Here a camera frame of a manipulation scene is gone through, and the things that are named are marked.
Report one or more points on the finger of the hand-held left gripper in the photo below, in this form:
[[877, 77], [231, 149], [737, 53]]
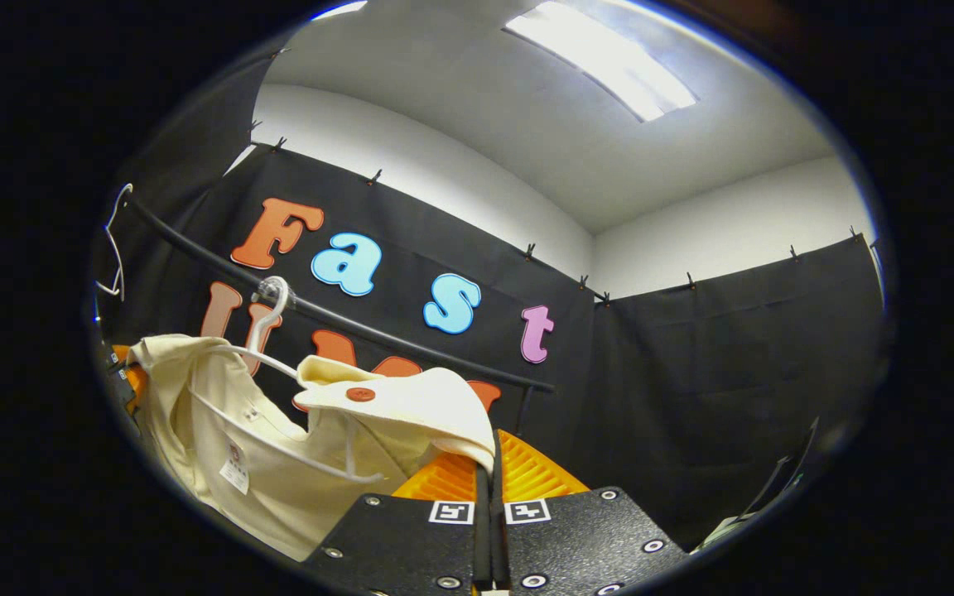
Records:
[[136, 389], [118, 354]]

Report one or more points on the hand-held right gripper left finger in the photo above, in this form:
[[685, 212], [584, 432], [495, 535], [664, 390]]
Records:
[[402, 546]]

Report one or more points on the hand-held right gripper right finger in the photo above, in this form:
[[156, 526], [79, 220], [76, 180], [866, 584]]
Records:
[[576, 538]]

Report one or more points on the white plastic hanger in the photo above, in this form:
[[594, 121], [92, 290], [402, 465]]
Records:
[[266, 319], [115, 248]]

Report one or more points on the cream button shirt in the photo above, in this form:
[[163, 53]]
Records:
[[278, 463]]

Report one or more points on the black backdrop cloth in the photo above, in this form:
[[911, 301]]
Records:
[[692, 372]]

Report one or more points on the ceiling light panel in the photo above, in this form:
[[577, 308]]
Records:
[[609, 58], [340, 10]]

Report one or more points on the black clothes rail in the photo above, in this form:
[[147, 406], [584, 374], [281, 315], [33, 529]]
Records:
[[444, 351]]

